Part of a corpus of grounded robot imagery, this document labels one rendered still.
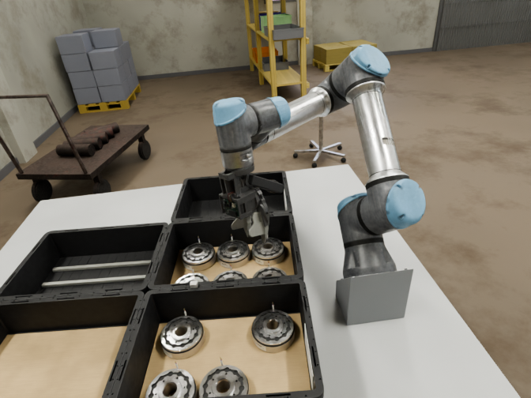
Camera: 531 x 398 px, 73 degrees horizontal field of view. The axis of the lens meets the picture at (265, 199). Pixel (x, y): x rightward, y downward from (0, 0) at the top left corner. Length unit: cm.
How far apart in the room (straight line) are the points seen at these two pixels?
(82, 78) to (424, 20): 669
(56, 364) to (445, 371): 95
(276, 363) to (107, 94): 564
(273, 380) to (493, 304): 168
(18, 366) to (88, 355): 16
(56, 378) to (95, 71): 545
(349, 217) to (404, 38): 791
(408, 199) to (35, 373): 98
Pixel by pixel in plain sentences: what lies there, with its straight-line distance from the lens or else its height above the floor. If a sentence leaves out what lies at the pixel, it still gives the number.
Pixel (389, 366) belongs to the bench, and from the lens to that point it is 107.
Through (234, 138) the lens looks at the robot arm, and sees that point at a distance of 80.
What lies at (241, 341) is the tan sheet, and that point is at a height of 83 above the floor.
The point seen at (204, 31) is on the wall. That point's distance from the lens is 790.
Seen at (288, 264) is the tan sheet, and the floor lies 83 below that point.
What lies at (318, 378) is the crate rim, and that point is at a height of 93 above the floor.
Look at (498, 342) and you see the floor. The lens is 218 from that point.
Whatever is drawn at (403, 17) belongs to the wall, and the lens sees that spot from 875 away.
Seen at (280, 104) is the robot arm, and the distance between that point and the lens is 88.
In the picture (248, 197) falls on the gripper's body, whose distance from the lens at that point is 85.
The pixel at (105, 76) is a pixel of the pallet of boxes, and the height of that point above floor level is 51.
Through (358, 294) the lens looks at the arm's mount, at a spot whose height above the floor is 82.
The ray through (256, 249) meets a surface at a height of 86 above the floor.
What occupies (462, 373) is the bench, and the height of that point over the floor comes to 70.
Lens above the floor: 157
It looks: 31 degrees down
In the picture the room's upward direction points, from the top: 5 degrees counter-clockwise
